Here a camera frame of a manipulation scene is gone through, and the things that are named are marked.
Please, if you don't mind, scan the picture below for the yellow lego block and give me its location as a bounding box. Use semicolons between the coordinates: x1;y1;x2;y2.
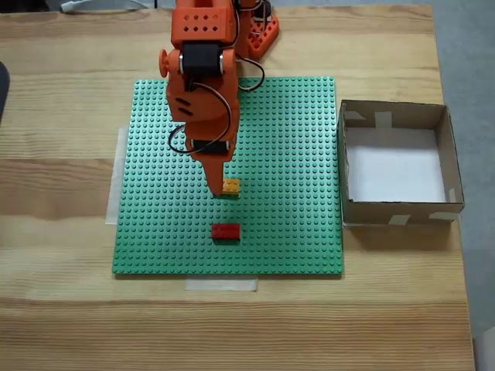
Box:
221;178;241;199

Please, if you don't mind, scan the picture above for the red lego block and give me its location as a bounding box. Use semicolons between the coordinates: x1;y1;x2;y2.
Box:
210;223;242;244

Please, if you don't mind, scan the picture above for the green lego baseplate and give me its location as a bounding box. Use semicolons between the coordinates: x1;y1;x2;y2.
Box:
111;76;345;279

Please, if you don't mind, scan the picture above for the cardboard box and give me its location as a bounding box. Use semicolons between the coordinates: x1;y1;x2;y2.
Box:
336;99;466;230

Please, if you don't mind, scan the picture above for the translucent tape strip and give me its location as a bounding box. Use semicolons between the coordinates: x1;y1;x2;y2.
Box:
184;277;259;293
104;124;131;226

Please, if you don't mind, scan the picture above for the white paper sheet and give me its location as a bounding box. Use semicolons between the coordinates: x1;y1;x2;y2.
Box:
345;128;449;204

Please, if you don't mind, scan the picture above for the black rounded object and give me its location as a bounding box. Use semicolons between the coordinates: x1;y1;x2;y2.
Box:
0;60;11;128

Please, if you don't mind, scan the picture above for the gripper servo cable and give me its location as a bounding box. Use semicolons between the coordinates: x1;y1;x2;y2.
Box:
168;80;234;155

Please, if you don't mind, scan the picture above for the wrist servo cable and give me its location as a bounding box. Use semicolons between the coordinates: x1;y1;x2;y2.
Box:
234;53;266;92

